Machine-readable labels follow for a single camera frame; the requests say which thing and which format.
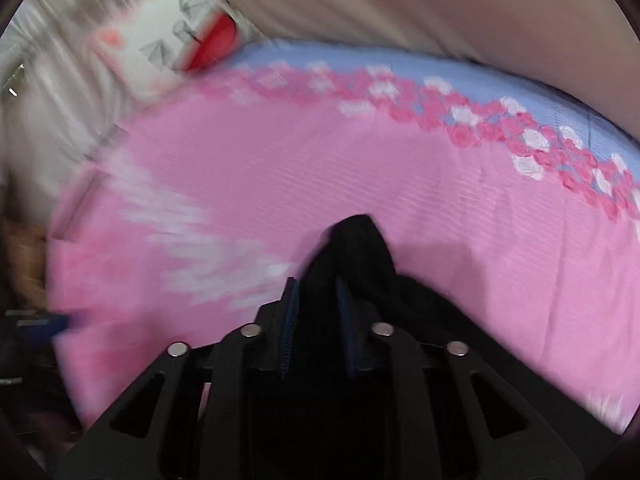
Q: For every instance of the white cat face pillow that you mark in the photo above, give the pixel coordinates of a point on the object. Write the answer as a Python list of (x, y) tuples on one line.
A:
[(165, 35)]

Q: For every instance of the silky beige cloth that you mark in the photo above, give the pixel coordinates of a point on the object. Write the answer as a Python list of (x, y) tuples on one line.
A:
[(45, 110)]

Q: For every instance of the brown crumpled bag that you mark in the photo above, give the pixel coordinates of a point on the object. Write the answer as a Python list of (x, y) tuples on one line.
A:
[(25, 260)]

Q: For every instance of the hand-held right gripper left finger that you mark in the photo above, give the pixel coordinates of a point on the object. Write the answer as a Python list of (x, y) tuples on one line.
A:
[(290, 320)]

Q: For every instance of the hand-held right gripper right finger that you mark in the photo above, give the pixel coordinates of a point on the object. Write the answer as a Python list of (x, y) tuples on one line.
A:
[(345, 325)]

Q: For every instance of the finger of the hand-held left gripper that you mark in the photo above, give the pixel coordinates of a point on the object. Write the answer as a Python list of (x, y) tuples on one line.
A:
[(52, 323)]

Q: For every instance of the black pants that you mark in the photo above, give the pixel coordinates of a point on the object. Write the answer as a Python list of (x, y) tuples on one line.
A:
[(365, 250)]

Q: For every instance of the pink floral blanket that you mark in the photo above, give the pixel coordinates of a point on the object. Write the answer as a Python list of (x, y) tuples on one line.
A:
[(350, 170)]

